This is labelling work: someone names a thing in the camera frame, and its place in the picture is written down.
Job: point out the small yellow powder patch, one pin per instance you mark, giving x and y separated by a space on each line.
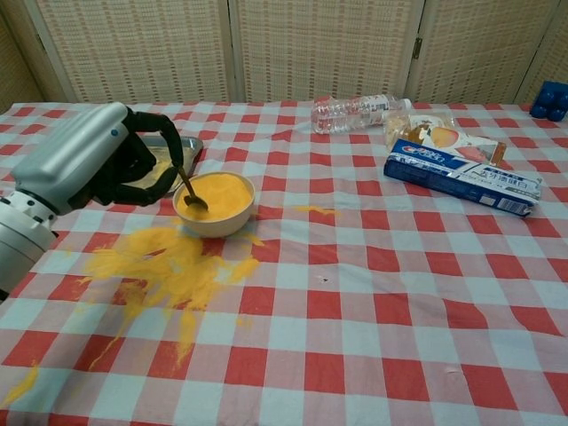
22 390
317 210

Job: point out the blue toothpaste box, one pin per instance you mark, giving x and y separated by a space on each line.
444 175

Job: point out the off-white bowl of yellow powder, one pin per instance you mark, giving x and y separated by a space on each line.
213 224

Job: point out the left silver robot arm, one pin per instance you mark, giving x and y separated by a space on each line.
18 239

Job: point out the blue plastic toy block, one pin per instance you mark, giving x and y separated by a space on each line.
550 102

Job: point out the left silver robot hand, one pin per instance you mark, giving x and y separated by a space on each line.
71 155

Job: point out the stainless steel tray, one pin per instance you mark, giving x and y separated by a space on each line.
191 146

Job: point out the woven folding screen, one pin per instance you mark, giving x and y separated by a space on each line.
310 44

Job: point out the clear plastic water bottle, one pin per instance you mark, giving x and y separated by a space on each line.
341 115

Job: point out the clear snack packet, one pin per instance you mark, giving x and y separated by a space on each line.
444 135

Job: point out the spilled yellow powder pile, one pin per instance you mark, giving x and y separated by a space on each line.
151 275

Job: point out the black spoon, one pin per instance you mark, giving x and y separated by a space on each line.
195 203

